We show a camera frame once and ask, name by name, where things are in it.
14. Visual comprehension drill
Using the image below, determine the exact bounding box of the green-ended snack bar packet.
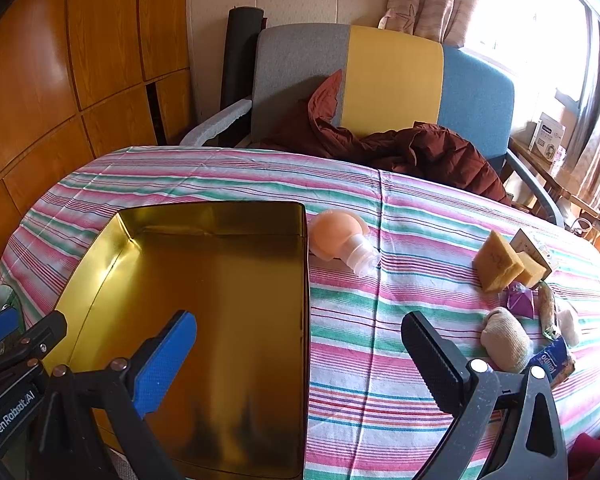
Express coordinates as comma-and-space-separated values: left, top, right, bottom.
537, 282, 561, 338

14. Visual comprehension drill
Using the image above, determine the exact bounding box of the striped tablecloth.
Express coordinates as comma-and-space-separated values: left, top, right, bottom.
0, 145, 600, 480

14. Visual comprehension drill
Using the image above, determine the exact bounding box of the plain purple snack packet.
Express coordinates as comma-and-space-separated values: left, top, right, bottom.
505, 282, 536, 320

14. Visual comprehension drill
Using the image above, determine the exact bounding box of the grey yellow blue armchair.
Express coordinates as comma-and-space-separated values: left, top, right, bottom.
180, 24, 566, 226

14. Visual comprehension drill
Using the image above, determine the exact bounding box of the white printed cardboard box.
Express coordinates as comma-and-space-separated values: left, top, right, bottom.
510, 228, 556, 271

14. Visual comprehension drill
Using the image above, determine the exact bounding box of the white rolled sock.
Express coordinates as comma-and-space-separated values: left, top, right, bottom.
555, 305, 581, 347

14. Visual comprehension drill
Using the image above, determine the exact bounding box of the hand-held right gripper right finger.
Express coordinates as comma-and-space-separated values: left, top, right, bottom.
401, 311, 570, 480

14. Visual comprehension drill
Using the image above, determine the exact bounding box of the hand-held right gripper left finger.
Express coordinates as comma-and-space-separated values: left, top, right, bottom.
27, 310, 198, 480

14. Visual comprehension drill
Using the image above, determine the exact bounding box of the wooden side table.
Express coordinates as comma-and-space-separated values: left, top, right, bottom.
510, 137, 600, 256

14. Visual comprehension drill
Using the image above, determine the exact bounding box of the small yellow sponge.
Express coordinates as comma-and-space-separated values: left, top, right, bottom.
515, 251, 553, 289

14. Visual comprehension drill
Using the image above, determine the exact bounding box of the peach silicone bottle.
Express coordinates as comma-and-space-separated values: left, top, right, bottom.
307, 211, 381, 277

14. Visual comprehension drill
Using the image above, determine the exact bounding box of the gold tin box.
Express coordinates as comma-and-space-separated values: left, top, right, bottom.
42, 201, 311, 480

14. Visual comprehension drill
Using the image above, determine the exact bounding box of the large yellow sponge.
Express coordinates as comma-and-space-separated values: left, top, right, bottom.
472, 230, 526, 293

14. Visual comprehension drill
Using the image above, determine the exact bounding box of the blue tissue packet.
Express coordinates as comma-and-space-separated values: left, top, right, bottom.
522, 336, 578, 388

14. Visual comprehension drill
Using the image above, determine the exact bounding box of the black rolled mat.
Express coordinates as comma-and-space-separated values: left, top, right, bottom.
220, 6, 266, 121

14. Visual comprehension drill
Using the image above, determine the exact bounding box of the beige sock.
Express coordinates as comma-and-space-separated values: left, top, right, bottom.
481, 306, 533, 373

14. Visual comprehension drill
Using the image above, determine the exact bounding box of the white packaging box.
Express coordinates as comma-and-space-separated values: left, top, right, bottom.
527, 112, 567, 156

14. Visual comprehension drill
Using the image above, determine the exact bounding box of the window frame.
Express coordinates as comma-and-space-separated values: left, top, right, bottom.
460, 0, 600, 111

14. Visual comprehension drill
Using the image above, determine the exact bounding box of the wooden wardrobe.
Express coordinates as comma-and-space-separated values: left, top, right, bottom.
0, 0, 196, 286

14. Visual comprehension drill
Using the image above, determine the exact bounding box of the dark red cloth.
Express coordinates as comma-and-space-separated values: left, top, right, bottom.
570, 430, 600, 480

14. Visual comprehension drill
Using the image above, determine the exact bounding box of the red-brown padded jacket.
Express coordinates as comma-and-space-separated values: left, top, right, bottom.
260, 70, 513, 206

